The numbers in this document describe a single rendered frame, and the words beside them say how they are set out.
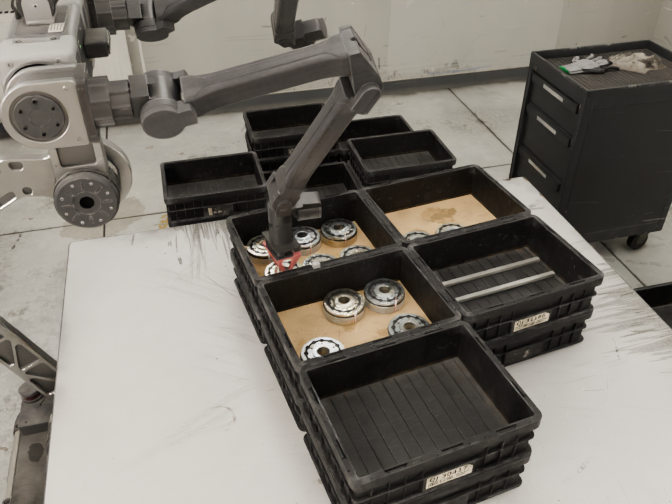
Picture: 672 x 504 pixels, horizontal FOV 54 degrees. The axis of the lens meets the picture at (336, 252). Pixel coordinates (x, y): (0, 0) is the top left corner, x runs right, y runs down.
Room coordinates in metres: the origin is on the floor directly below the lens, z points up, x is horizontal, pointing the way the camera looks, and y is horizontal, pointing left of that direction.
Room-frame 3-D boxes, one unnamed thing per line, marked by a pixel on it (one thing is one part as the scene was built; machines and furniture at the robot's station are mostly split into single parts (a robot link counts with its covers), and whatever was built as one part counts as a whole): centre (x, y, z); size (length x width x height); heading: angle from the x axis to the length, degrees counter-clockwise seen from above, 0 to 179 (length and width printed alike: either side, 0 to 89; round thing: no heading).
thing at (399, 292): (1.27, -0.12, 0.86); 0.10 x 0.10 x 0.01
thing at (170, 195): (2.31, 0.50, 0.37); 0.40 x 0.30 x 0.45; 105
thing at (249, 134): (2.80, 0.21, 0.37); 0.40 x 0.30 x 0.45; 105
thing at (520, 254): (1.31, -0.42, 0.87); 0.40 x 0.30 x 0.11; 112
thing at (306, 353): (1.05, 0.03, 0.86); 0.10 x 0.10 x 0.01
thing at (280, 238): (1.33, 0.14, 0.99); 0.10 x 0.07 x 0.07; 28
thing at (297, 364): (1.16, -0.05, 0.92); 0.40 x 0.30 x 0.02; 112
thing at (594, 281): (1.31, -0.42, 0.92); 0.40 x 0.30 x 0.02; 112
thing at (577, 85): (2.71, -1.21, 0.45); 0.60 x 0.45 x 0.90; 105
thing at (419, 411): (0.88, -0.16, 0.87); 0.40 x 0.30 x 0.11; 112
